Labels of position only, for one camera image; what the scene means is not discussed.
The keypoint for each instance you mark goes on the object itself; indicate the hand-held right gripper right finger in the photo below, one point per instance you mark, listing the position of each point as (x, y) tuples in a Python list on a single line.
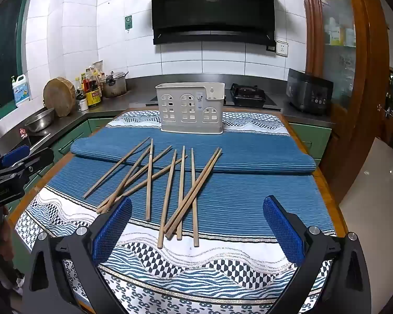
[(283, 232)]

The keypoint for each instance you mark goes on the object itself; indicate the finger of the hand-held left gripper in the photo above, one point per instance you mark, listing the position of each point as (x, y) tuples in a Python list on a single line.
[(16, 155), (39, 161)]

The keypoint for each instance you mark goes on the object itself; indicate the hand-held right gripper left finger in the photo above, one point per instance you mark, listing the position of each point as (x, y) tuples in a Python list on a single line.
[(113, 232)]

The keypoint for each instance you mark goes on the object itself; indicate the pile of wooden chopsticks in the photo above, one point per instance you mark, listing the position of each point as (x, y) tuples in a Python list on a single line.
[(148, 183)]

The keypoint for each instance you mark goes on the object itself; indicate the white plastic utensil holder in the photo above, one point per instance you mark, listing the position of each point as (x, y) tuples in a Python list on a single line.
[(183, 126)]

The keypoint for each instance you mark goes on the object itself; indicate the steel sink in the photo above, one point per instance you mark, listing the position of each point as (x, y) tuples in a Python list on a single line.
[(36, 140)]

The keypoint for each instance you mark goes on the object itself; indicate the red white cloth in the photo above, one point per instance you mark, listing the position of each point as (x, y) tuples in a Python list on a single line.
[(22, 133)]

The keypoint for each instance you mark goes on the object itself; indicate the metal bowl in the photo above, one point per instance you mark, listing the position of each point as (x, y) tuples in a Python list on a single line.
[(39, 119)]

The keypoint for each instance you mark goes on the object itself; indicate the blue patterned table cloth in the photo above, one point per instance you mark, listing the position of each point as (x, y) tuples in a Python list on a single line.
[(249, 196)]

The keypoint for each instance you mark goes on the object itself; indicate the white detergent jug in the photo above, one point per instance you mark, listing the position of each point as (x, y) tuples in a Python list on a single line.
[(21, 91)]

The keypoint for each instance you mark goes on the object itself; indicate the round wooden chopping block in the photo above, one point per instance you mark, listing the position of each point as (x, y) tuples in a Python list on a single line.
[(59, 96)]

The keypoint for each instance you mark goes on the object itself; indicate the small white jar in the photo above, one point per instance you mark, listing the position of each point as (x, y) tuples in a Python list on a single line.
[(83, 104)]

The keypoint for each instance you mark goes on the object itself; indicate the yellow cap oil bottle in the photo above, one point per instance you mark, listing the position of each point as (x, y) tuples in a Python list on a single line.
[(77, 86)]

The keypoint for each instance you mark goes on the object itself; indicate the dark sauce bottle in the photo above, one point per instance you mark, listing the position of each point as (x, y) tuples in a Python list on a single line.
[(86, 83)]

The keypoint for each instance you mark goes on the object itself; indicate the green framed window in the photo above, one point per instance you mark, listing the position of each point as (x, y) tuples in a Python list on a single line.
[(3, 55)]

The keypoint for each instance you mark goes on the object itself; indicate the metal pressure cooker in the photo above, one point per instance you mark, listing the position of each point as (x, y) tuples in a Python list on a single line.
[(114, 86)]

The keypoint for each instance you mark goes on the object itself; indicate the snack bag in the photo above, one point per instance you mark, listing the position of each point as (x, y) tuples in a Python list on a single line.
[(97, 68)]

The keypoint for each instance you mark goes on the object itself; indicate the stainless steel countertop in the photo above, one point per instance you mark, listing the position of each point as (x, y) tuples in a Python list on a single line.
[(140, 88)]

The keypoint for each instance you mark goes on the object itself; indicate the black gas stove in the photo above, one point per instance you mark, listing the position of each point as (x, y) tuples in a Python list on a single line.
[(249, 96)]

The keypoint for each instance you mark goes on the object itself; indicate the black rice cooker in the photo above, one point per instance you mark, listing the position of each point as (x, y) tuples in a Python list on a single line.
[(309, 91)]

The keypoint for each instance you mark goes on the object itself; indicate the wooden glass door cabinet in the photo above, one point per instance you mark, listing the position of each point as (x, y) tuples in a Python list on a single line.
[(360, 72)]

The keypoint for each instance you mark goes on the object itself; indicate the small boxes behind glass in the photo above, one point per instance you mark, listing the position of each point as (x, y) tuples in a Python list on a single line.
[(335, 36)]

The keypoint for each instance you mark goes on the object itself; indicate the black range hood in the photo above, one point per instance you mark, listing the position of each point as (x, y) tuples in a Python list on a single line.
[(213, 6)]

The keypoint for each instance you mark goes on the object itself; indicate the green wall sticker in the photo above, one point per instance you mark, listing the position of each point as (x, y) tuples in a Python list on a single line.
[(128, 22)]

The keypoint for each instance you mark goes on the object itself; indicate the white wall socket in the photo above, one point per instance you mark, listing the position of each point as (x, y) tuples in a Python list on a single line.
[(282, 48)]

